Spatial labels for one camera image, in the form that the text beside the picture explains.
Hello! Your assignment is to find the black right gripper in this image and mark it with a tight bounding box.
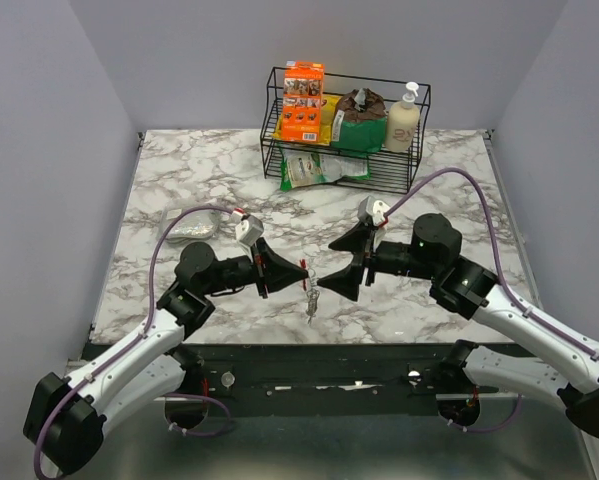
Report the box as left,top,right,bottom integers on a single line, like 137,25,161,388
317,220,439,301

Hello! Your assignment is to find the yellow snack bag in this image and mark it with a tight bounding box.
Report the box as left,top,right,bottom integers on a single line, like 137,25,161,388
273,94,341,146

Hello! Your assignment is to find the green white snack bag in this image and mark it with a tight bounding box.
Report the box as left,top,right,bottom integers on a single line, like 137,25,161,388
280,151,370,192

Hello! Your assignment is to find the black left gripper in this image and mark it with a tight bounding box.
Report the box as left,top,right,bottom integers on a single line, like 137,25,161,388
202,237,309,299

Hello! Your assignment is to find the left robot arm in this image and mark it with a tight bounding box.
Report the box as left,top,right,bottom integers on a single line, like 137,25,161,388
23,239,308,479

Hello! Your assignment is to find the silver glitter pouch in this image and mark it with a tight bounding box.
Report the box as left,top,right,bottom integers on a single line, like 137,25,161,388
159,208,220,244

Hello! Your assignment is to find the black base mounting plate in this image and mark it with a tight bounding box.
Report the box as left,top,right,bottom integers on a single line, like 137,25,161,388
171,344,475,418

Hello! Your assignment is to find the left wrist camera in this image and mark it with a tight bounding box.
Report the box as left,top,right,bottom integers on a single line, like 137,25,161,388
235,215,264,248

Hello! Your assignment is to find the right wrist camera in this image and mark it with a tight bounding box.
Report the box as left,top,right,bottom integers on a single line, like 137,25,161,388
357,195,390,227

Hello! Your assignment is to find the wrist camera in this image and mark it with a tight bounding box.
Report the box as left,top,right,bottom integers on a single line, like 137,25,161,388
235,215,264,248
357,195,390,227

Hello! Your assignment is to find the orange product box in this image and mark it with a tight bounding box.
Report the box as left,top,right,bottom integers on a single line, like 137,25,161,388
280,61,324,143

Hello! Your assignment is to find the black wire shelf rack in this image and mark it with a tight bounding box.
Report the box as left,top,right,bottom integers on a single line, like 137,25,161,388
259,66,431,194

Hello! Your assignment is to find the aluminium rail frame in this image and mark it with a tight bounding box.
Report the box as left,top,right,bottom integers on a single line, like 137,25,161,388
33,129,599,480

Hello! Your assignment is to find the cream lotion pump bottle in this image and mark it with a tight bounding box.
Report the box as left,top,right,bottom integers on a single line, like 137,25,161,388
384,81,420,153

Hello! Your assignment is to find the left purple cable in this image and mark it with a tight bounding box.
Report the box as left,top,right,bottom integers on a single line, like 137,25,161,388
32,205,240,480

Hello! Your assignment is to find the green brown bag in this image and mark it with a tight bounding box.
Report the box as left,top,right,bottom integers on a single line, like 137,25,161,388
330,88,387,157

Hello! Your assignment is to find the steel key organizer red handle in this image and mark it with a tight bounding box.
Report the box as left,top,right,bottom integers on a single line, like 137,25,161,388
298,257,323,326

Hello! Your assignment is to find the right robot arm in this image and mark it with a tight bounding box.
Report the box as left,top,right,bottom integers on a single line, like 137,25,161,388
318,213,599,439

